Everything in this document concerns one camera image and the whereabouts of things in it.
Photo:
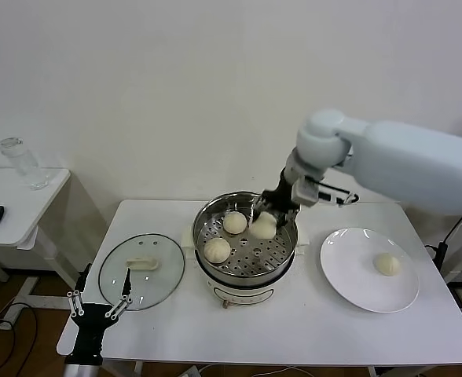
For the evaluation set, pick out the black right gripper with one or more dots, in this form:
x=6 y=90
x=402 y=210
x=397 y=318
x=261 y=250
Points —
x=282 y=196

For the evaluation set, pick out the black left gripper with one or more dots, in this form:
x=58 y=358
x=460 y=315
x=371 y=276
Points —
x=89 y=334

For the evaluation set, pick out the white electric cooking pot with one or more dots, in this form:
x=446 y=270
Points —
x=243 y=294

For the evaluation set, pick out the white side table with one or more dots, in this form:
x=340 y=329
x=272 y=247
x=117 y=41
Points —
x=15 y=196

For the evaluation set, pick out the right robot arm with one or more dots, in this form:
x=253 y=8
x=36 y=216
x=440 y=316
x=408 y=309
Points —
x=404 y=165

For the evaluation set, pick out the white steamed baozi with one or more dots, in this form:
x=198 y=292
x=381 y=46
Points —
x=235 y=223
x=217 y=250
x=387 y=264
x=263 y=228

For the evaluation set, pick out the clear glass jar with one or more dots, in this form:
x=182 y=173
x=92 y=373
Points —
x=26 y=165

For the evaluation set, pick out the round glass pot lid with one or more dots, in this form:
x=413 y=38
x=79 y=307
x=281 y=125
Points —
x=166 y=255

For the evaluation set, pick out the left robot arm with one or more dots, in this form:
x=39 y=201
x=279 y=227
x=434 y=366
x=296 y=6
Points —
x=79 y=369

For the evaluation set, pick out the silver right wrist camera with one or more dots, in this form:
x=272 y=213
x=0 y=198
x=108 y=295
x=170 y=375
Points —
x=305 y=192

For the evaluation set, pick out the white round plate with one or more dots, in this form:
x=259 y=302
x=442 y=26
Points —
x=353 y=282

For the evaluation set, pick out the stainless steel steamer basket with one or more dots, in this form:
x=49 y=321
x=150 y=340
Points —
x=262 y=259

